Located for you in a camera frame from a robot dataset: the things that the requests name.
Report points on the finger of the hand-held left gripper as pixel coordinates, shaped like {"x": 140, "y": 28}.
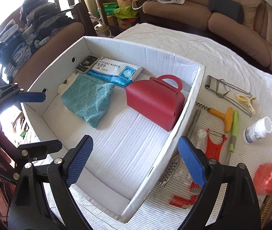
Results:
{"x": 41, "y": 147}
{"x": 31, "y": 97}

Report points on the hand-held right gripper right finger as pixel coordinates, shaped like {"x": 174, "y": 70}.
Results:
{"x": 191, "y": 161}

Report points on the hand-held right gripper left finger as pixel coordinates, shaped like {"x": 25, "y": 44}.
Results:
{"x": 79, "y": 163}

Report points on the white cardboard box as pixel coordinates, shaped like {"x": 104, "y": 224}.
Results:
{"x": 126, "y": 148}

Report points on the white pill bottle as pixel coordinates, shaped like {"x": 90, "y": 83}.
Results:
{"x": 255, "y": 131}

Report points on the red plastic slicer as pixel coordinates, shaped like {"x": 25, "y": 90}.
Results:
{"x": 213, "y": 148}

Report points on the white plastic spoon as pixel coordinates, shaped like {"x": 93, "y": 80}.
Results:
{"x": 201, "y": 135}

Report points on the cream plush item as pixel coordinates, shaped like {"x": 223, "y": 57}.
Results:
{"x": 64, "y": 86}

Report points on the teal cloth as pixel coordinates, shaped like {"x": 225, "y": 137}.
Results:
{"x": 90, "y": 100}

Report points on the small black box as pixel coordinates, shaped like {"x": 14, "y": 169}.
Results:
{"x": 86, "y": 63}

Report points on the red handbag-shaped box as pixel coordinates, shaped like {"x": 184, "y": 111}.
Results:
{"x": 153, "y": 101}

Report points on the brown armchair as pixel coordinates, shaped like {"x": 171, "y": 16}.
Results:
{"x": 73, "y": 32}

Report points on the pile of folded clothes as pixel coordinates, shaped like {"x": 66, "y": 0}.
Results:
{"x": 40, "y": 19}

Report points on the yellow clothespin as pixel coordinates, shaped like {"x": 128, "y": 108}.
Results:
{"x": 243, "y": 100}

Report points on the wet wipes pack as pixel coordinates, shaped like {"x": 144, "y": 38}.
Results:
{"x": 114, "y": 71}

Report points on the white floor appliance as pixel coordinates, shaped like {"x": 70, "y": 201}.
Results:
{"x": 102, "y": 28}

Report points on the striped tablecloth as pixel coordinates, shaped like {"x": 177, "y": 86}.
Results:
{"x": 174, "y": 43}

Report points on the brown cardboard box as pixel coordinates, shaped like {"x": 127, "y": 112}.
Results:
{"x": 126, "y": 23}

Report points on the green bag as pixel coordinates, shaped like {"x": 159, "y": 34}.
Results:
{"x": 124, "y": 12}

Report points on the brown sofa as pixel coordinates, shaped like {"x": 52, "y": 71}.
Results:
{"x": 186, "y": 12}

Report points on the dark cushion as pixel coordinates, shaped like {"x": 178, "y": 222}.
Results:
{"x": 225, "y": 7}

